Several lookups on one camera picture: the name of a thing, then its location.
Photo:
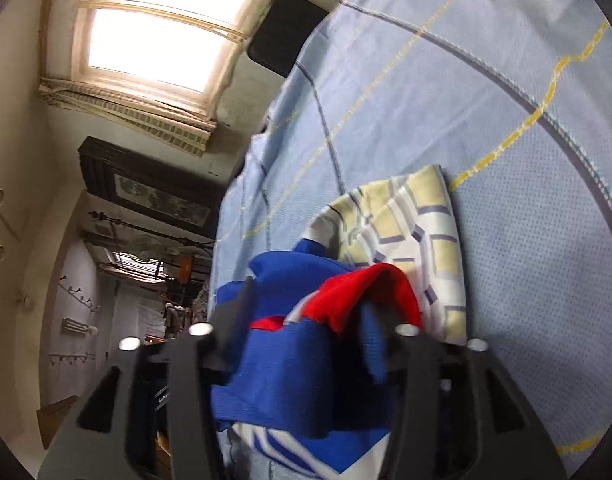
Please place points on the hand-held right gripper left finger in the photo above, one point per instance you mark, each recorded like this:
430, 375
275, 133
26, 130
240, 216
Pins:
231, 332

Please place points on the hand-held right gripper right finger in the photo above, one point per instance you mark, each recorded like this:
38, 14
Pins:
415, 390

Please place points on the blue red printed hoodie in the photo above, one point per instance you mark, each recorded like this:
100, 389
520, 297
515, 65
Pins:
291, 360

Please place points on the small side room window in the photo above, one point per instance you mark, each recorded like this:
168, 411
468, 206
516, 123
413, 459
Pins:
136, 266

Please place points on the white standing fan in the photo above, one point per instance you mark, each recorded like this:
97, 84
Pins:
145, 247

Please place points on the dark framed painting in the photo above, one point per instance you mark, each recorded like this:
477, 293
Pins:
151, 192

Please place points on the light blue checked bedsheet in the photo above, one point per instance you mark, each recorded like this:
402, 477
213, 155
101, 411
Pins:
435, 90

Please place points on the black chair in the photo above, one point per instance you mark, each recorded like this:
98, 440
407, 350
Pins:
286, 35

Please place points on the large window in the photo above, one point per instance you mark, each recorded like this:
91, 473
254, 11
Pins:
151, 35

